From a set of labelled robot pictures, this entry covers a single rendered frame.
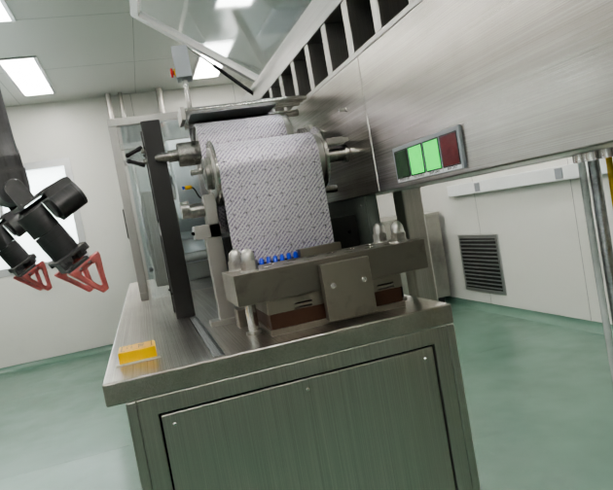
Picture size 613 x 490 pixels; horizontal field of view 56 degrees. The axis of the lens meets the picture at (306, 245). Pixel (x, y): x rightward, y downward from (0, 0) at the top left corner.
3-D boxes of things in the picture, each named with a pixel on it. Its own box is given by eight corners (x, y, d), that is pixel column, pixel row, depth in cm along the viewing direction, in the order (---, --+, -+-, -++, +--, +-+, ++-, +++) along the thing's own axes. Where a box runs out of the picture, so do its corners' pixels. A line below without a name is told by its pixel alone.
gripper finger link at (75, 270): (111, 279, 120) (81, 244, 117) (123, 279, 114) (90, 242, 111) (86, 301, 117) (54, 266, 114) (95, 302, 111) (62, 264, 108)
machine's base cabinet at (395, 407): (162, 431, 343) (134, 289, 339) (267, 403, 361) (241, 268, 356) (212, 881, 101) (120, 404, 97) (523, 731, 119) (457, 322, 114)
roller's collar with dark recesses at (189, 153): (179, 168, 158) (174, 145, 158) (200, 165, 160) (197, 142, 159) (180, 165, 152) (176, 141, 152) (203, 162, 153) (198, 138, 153)
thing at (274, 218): (236, 272, 128) (222, 190, 127) (335, 253, 135) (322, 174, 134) (236, 272, 128) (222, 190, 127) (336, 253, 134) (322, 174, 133)
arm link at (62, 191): (-8, 192, 112) (-1, 186, 105) (41, 158, 118) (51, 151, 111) (35, 239, 116) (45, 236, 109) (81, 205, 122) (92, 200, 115)
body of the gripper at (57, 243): (78, 251, 121) (54, 223, 119) (91, 248, 113) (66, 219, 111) (53, 271, 118) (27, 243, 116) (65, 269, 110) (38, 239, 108)
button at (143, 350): (121, 359, 115) (118, 347, 115) (157, 350, 117) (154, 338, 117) (120, 366, 108) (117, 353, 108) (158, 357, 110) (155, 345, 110)
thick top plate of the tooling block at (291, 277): (226, 299, 123) (221, 271, 123) (395, 264, 134) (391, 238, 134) (238, 307, 108) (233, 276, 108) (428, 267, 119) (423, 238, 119)
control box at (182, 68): (172, 84, 187) (166, 52, 187) (193, 81, 188) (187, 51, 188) (170, 78, 180) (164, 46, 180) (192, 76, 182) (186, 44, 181)
